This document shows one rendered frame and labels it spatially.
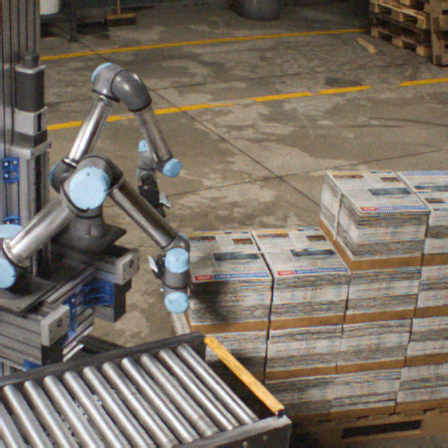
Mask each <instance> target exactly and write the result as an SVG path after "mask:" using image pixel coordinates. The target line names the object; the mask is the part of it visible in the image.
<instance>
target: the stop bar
mask: <svg viewBox="0 0 448 448"><path fill-rule="evenodd" d="M204 343H205V344H206V345H207V346H208V347H209V348H211V349H212V350H213V351H214V352H215V353H216V354H217V355H218V356H219V357H220V358H221V359H222V360H223V362H224V363H225V364H226V365H227V366H228V367H229V368H230V369H231V370H233V371H234V372H235V373H236V374H237V375H238V376H239V378H240V380H242V381H243V382H244V383H245V384H246V385H247V386H248V387H249V388H250V389H252V390H253V392H254V393H255V394H256V395H257V396H258V397H259V398H260V399H261V400H262V401H263V402H264V403H265V404H266V405H267V406H268V407H269V408H270V409H271V410H272V411H273V412H275V413H276V414H277V415H279V414H282V413H284V412H285V407H284V406H283V405H282V404H280V402H279V401H278V400H277V399H276V398H275V397H274V396H272V395H271V394H270V393H269V392H268V390H267V389H266V388H264V387H263V386H262V385H261V384H260V383H259V382H258V381H257V380H256V379H255V378H254V377H253V376H252V375H251V374H250V372H249V371H248V370H246V369H245V368H244V367H243V366H242V365H241V364H240V362H239V361H238V360H236V359H235V358H234V357H233V356H232V355H231V354H230V353H229V352H228V351H227V350H226V349H225V348H223V347H222V345H221V344H220V343H219V342H218V341H217V340H216V339H215V338H214V336H213V335H210V336H206V337H204Z"/></svg>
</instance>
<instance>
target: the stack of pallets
mask: <svg viewBox="0 0 448 448"><path fill-rule="evenodd" d="M429 5H430V1H429V0H370V4H369V8H370V9H369V19H368V24H370V25H371V28H372V29H371V35H370V37H373V38H375V39H379V38H381V39H386V38H393V39H392V43H391V44H390V45H392V46H395V47H397V48H399V49H402V48H409V47H416V46H417V47H416V55H418V56H421V57H432V46H431V41H430V36H431V32H430V31H429V18H428V17H430V12H428V6H429ZM385 6H386V7H385Z"/></svg>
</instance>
